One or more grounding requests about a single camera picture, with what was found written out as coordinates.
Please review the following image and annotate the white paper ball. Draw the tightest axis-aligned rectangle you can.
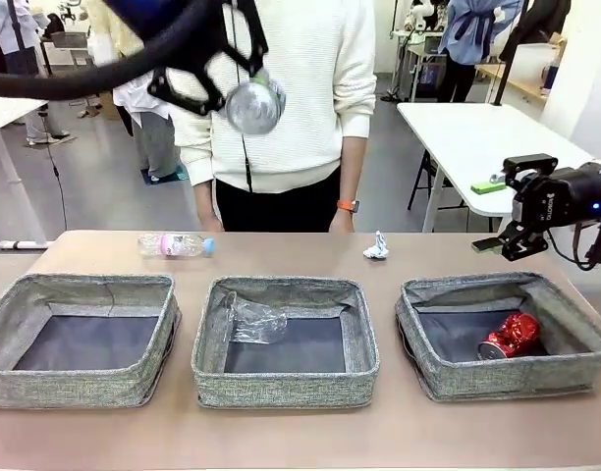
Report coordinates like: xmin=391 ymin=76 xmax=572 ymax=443
xmin=362 ymin=230 xmax=391 ymax=261

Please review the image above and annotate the crushed red drink can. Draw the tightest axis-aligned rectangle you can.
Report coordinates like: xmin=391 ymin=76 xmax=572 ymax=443
xmin=477 ymin=312 xmax=542 ymax=361

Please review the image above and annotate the bystander in blue shirt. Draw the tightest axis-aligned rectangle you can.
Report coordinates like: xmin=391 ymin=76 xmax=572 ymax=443
xmin=437 ymin=0 xmax=522 ymax=104

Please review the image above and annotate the person's right forearm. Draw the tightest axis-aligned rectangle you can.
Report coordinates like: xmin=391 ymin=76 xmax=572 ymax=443
xmin=191 ymin=180 xmax=219 ymax=221

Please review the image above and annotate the black folding chair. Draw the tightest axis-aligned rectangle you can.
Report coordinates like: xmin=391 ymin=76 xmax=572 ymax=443
xmin=407 ymin=149 xmax=466 ymax=213

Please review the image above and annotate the brown cardboard box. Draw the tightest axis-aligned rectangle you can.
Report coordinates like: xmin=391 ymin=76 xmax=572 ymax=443
xmin=97 ymin=90 xmax=121 ymax=122

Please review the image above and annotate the thin black cord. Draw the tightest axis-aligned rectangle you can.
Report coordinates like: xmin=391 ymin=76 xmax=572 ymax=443
xmin=225 ymin=0 xmax=255 ymax=191

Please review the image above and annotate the person's left forearm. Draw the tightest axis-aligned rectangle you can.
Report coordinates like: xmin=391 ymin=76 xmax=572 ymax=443
xmin=339 ymin=134 xmax=369 ymax=203

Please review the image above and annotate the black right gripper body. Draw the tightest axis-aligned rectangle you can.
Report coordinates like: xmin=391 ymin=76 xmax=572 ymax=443
xmin=511 ymin=164 xmax=601 ymax=232

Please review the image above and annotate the person's left hand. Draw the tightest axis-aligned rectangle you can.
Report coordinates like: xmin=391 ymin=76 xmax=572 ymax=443
xmin=328 ymin=209 xmax=355 ymax=234

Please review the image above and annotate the grey fabric basket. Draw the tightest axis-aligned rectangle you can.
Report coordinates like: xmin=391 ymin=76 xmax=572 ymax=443
xmin=0 ymin=273 xmax=183 ymax=411
xmin=394 ymin=271 xmax=601 ymax=404
xmin=191 ymin=276 xmax=381 ymax=409

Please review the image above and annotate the black stand pole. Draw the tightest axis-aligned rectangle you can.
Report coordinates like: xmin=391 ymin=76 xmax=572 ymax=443
xmin=5 ymin=0 xmax=36 ymax=75
xmin=493 ymin=0 xmax=530 ymax=108

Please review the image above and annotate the bystander in yellow top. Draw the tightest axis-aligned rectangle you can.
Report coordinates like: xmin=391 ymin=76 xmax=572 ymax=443
xmin=82 ymin=0 xmax=184 ymax=183

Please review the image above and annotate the clear bottle pink label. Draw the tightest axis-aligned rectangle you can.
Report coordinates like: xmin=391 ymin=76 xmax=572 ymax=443
xmin=137 ymin=233 xmax=216 ymax=260

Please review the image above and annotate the bystander in pale shirt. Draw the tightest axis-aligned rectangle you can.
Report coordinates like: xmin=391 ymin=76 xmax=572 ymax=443
xmin=0 ymin=0 xmax=71 ymax=146

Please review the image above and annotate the large white table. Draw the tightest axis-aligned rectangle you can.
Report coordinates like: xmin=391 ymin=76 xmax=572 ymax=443
xmin=396 ymin=101 xmax=596 ymax=220

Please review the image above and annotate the wooden desk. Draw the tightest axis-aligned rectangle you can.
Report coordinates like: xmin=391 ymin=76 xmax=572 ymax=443
xmin=474 ymin=63 xmax=550 ymax=104

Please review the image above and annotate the black left arm hose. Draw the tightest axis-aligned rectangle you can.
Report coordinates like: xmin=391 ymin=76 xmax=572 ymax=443
xmin=0 ymin=0 xmax=213 ymax=102

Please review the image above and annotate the crushed clear plastic cup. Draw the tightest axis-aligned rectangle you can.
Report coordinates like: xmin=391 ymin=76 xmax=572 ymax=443
xmin=224 ymin=291 xmax=290 ymax=345

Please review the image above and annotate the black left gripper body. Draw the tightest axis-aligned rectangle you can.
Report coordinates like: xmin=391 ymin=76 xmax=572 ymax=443
xmin=107 ymin=0 xmax=203 ymax=48

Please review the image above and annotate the black jacket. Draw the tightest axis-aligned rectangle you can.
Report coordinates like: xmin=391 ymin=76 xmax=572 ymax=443
xmin=501 ymin=0 xmax=572 ymax=63

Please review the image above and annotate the person in white sweater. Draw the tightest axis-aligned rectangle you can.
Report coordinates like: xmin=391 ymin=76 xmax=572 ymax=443
xmin=172 ymin=0 xmax=378 ymax=235

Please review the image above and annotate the small white table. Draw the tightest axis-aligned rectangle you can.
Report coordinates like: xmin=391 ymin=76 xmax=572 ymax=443
xmin=0 ymin=95 xmax=54 ymax=251

